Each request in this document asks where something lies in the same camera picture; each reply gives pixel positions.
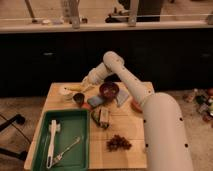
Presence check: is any black chair base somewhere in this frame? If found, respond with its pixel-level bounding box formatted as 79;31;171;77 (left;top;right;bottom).
0;114;31;161

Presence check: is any green plastic tray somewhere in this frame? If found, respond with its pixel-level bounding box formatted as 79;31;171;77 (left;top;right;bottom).
31;109;90;171

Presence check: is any orange bowl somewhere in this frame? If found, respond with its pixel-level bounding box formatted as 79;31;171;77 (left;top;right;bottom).
131;99;142;113

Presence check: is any dark red bowl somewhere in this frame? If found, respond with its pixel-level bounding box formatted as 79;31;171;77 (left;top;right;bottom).
99;82;119;101

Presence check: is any white handled brush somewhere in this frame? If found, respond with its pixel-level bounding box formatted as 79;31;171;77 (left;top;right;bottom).
46;120;60;169

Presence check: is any yellow banana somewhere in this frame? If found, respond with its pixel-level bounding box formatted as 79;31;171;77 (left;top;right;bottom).
64;85;86;92

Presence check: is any tan block with dark object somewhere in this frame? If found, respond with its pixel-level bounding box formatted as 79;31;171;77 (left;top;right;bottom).
91;107;109;129

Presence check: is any small metal cup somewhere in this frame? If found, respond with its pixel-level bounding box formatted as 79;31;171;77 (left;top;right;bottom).
73;93;85;106

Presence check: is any red tomato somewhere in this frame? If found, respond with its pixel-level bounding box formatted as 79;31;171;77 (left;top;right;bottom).
81;102;92;111

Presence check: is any metal fork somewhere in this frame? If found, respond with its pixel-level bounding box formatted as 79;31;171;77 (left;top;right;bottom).
52;137;81;166

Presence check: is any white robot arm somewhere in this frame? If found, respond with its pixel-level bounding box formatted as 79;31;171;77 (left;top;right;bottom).
82;51;194;171

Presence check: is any grey folded cloth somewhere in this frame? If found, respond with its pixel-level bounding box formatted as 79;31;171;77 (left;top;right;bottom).
116;89;129;107

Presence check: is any bunch of dark grapes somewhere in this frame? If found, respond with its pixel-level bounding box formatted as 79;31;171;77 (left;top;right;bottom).
106;135;132;151

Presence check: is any white ceramic cup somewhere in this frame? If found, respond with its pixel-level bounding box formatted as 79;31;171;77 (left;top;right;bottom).
59;86;73;100

